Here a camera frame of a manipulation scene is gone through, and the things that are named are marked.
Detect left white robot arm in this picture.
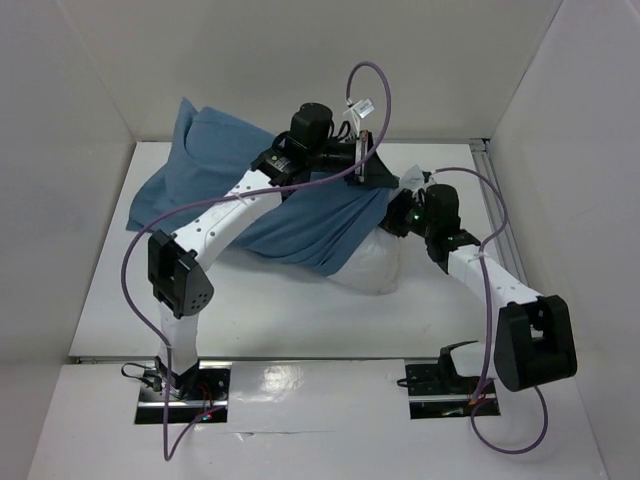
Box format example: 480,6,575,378
147,103,399,399

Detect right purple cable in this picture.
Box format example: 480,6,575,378
429,167,549,454

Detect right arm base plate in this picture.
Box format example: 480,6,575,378
396,359,500,420

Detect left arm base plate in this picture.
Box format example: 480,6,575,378
121,361,231,425

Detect purple cable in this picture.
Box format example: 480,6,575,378
121,60,391,461
429,167,549,454

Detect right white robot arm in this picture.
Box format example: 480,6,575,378
381,184,578,392

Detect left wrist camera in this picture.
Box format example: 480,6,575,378
343,98,375,132

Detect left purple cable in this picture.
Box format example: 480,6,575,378
121,60,391,461

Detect white pillow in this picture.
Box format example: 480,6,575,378
328,165,430,295

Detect blue pillowcase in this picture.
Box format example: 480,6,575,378
125,99,392,279

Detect aluminium rail frame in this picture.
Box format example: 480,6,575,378
469,139,527,283

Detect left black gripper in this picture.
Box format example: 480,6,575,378
308,131,400,189

